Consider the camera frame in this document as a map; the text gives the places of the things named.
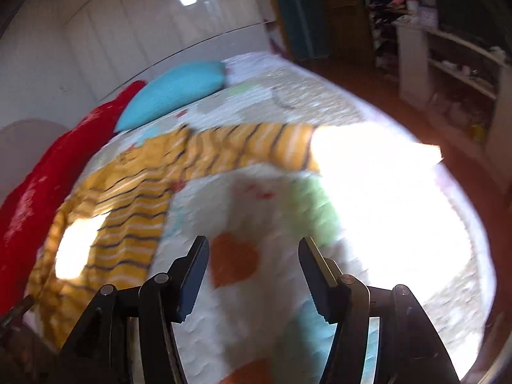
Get teal knitted pillow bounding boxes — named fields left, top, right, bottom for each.
left=114, top=61, right=228, bottom=132

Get cluttered dark shelf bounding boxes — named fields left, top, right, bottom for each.
left=394, top=20, right=512, bottom=185

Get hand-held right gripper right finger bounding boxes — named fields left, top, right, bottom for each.
left=298, top=237, right=460, bottom=384

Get pale fleece blanket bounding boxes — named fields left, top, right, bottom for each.
left=222, top=52, right=289, bottom=85

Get wooden door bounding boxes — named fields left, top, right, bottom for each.
left=264, top=0, right=377, bottom=65

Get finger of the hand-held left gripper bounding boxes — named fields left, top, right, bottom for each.
left=0, top=295, right=36, bottom=331

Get red embroidered pillow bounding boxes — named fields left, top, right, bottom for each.
left=0, top=80, right=147, bottom=316

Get yellow striped sweater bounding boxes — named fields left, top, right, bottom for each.
left=26, top=122, right=321, bottom=348

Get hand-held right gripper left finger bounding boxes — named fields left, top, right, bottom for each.
left=56, top=236, right=211, bottom=384

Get dark cluttered rack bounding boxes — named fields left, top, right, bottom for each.
left=362, top=0, right=404, bottom=81

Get patchwork heart quilt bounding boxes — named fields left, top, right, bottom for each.
left=24, top=52, right=497, bottom=384

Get white glossy wardrobe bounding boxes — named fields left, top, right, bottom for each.
left=0, top=0, right=281, bottom=137

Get white headboard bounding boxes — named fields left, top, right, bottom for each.
left=0, top=118, right=70, bottom=204

